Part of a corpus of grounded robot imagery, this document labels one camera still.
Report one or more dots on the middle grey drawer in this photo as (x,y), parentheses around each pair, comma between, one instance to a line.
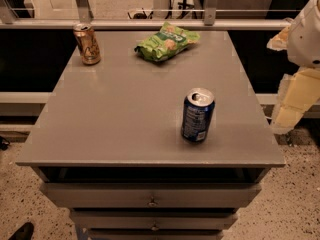
(157,219)

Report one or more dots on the grey drawer cabinet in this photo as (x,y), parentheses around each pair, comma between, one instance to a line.
(119,122)

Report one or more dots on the metal railing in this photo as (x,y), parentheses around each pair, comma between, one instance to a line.
(143,14)

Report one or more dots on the top grey drawer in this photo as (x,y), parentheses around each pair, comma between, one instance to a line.
(81,195)

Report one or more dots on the grey drawer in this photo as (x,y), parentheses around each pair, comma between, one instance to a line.
(81,195)
(155,235)
(157,219)

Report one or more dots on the bottom grey drawer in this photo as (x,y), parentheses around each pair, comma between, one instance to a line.
(155,235)

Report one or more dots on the blue pepsi can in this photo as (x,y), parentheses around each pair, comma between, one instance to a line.
(198,109)

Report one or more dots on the orange soda can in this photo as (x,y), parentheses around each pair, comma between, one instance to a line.
(87,43)

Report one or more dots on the black shoe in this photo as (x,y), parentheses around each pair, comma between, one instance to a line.
(25,232)

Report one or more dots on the green rice chip bag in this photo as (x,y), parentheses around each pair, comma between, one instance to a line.
(166,43)

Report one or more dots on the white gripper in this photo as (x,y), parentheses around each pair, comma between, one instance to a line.
(306,39)

